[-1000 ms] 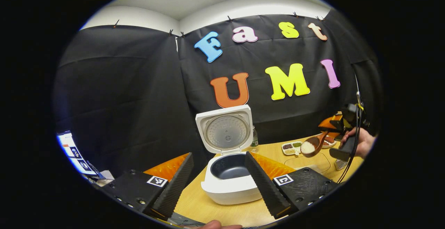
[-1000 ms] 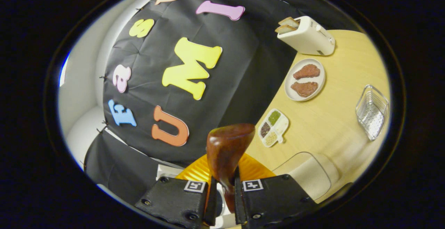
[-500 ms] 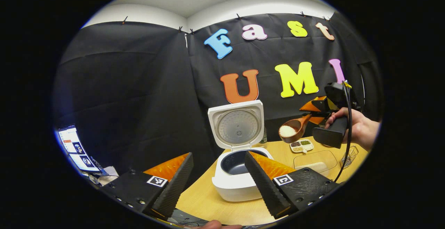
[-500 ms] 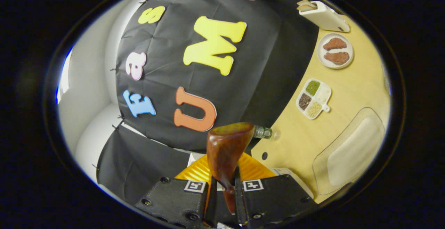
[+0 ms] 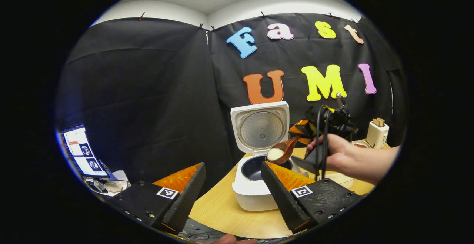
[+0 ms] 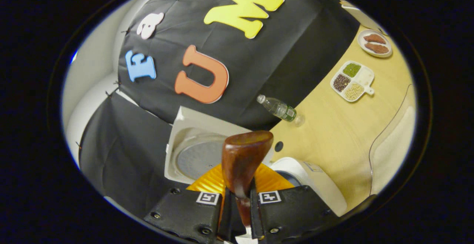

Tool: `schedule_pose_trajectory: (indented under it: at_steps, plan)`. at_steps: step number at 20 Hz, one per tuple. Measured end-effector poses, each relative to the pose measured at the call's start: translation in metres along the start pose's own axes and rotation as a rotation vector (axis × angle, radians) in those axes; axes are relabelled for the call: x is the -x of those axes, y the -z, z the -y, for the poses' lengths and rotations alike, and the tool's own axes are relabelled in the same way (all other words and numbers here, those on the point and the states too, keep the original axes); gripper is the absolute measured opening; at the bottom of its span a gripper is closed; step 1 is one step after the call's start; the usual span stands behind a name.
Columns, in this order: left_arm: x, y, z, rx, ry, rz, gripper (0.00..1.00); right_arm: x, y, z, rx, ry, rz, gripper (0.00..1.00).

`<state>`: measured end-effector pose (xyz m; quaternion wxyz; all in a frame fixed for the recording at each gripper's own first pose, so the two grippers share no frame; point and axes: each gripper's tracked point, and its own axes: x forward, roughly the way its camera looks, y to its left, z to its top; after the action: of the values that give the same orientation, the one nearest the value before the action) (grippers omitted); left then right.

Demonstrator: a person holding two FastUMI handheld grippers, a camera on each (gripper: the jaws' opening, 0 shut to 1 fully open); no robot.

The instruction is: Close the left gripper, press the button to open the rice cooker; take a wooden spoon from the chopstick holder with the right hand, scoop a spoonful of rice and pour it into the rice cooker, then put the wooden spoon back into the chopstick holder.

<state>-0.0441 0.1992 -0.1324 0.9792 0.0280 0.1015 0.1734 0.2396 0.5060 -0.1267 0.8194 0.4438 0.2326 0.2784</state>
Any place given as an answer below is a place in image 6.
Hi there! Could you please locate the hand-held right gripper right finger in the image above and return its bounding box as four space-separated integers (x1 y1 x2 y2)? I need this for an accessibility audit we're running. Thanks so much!
250 164 340 243

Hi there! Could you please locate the clear plastic water bottle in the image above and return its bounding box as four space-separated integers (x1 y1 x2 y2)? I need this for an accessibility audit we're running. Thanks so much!
257 94 306 127

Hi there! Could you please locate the clear plastic box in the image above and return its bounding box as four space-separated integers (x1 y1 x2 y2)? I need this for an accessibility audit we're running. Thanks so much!
368 84 417 197

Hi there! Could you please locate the white round plate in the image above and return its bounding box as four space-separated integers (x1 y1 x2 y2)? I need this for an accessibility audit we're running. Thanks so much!
357 29 393 59

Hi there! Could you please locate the brown wooden spoon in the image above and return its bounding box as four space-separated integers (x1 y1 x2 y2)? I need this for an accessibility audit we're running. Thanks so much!
221 130 274 227

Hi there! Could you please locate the white toaster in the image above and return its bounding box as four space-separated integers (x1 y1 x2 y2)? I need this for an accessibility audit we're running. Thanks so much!
340 0 388 36

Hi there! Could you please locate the white rice cooker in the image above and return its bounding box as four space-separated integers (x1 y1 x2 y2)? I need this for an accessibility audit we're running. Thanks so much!
164 106 348 217

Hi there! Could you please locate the brown meat piece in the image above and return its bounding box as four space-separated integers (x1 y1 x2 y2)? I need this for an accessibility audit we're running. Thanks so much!
365 43 390 54
363 34 387 45

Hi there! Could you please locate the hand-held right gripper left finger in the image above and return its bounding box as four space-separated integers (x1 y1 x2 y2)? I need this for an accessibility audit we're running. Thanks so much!
144 163 232 244

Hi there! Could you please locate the white divided bean dish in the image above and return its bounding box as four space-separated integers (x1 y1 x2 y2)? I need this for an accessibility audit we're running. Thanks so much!
330 60 375 103

